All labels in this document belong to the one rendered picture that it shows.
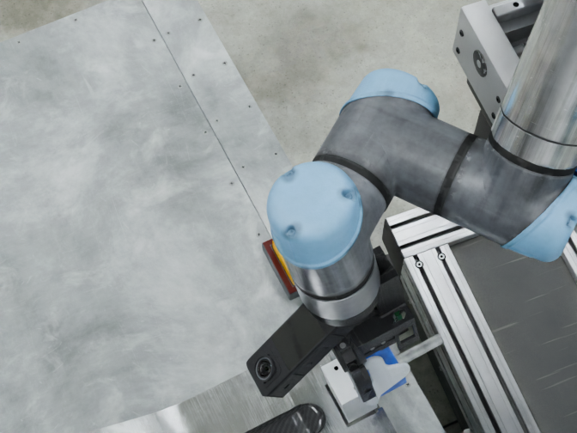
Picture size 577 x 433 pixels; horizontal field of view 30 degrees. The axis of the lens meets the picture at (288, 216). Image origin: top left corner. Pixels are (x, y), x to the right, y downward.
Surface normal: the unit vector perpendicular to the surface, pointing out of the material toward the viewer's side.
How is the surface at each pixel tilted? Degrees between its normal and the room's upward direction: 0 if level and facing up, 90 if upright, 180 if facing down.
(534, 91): 58
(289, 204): 11
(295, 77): 0
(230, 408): 3
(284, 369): 41
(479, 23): 0
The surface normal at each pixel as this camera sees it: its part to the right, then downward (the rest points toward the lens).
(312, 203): -0.20, -0.50
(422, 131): 0.02, -0.50
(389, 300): 0.43, 0.73
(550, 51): -0.74, 0.15
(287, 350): -0.64, -0.18
